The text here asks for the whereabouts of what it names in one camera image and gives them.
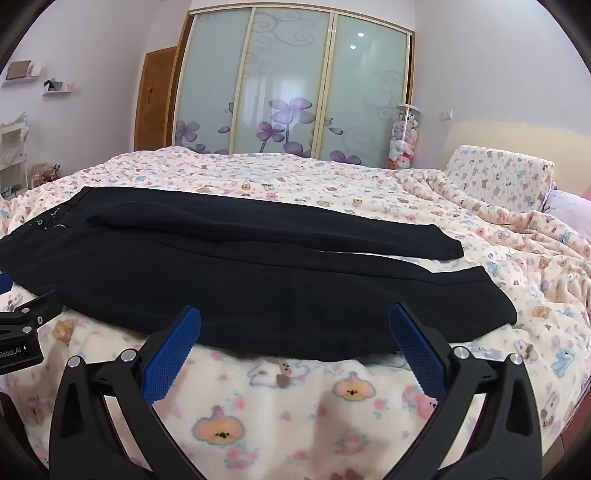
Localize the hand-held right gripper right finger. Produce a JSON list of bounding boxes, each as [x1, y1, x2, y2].
[[389, 302, 544, 480]]

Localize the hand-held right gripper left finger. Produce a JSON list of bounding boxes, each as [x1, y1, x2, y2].
[[48, 305, 202, 480]]

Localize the black pants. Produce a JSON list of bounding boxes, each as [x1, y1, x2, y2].
[[0, 186, 518, 363]]

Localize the brown plush toys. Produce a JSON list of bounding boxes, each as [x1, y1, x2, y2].
[[29, 161, 64, 186]]

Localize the white dresser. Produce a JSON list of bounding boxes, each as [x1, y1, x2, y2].
[[0, 112, 29, 195]]

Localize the animal printed blanket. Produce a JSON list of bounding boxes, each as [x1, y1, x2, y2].
[[0, 147, 591, 480]]

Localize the animal printed pillow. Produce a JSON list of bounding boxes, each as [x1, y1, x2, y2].
[[443, 145, 556, 216]]

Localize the pink pillow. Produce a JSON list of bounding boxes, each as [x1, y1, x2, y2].
[[542, 181, 591, 219]]

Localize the clear tube of plush toys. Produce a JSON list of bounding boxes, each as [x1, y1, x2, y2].
[[387, 104, 422, 171]]

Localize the wooden door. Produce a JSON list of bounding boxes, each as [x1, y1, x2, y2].
[[134, 46, 178, 152]]

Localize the cream headboard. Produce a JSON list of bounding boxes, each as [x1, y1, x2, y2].
[[442, 121, 591, 204]]

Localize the flower glass sliding wardrobe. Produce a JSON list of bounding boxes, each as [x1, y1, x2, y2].
[[172, 6, 415, 169]]

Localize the white wall shelf with trinkets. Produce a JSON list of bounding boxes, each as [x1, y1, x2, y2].
[[41, 78, 77, 97]]

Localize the white wall shelf with box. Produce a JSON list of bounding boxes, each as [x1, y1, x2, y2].
[[1, 60, 43, 87]]

